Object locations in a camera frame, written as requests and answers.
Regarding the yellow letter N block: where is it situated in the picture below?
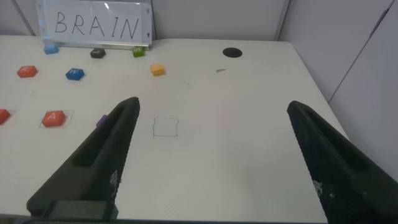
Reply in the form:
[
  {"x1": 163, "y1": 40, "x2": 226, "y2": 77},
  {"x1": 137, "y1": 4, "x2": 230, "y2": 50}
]
[{"x1": 149, "y1": 63, "x2": 166, "y2": 77}]

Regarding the purple letter I block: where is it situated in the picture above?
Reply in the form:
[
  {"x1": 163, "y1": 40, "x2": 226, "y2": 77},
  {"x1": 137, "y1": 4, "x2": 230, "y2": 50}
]
[{"x1": 95, "y1": 114, "x2": 109, "y2": 128}]

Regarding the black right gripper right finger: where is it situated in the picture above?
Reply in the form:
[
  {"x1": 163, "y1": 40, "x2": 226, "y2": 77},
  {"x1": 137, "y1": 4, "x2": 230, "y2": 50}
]
[{"x1": 286, "y1": 100, "x2": 398, "y2": 224}]

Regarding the black letter L block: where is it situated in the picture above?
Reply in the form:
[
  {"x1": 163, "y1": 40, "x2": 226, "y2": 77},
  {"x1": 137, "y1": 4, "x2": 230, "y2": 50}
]
[{"x1": 90, "y1": 47, "x2": 106, "y2": 59}]

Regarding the orange letter R block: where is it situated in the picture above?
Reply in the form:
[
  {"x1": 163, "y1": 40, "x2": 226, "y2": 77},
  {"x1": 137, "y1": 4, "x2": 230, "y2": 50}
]
[{"x1": 16, "y1": 65, "x2": 39, "y2": 78}]

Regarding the green letter S block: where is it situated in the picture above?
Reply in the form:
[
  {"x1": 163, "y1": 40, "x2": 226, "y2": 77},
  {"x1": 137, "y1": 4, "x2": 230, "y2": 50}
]
[{"x1": 131, "y1": 45, "x2": 146, "y2": 58}]

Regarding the orange letter A block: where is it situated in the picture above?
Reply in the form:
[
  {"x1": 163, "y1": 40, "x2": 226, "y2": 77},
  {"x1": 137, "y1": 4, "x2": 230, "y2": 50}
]
[
  {"x1": 0, "y1": 108, "x2": 11, "y2": 126},
  {"x1": 41, "y1": 110, "x2": 67, "y2": 128}
]

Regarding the light blue letter F block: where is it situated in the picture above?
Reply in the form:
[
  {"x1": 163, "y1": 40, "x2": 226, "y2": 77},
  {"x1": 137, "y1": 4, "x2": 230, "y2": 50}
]
[{"x1": 43, "y1": 43, "x2": 60, "y2": 55}]

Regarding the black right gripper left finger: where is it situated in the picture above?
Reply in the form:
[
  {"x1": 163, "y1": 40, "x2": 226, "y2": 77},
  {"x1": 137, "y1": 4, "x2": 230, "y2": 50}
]
[{"x1": 26, "y1": 96, "x2": 141, "y2": 218}]

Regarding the black round table grommet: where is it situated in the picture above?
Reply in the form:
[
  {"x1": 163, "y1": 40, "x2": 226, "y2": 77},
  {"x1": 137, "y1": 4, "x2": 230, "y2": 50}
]
[{"x1": 222, "y1": 47, "x2": 243, "y2": 59}]

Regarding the blue letter W block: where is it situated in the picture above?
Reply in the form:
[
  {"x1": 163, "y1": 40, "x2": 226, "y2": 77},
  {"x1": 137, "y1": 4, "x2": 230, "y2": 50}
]
[{"x1": 65, "y1": 67, "x2": 85, "y2": 82}]

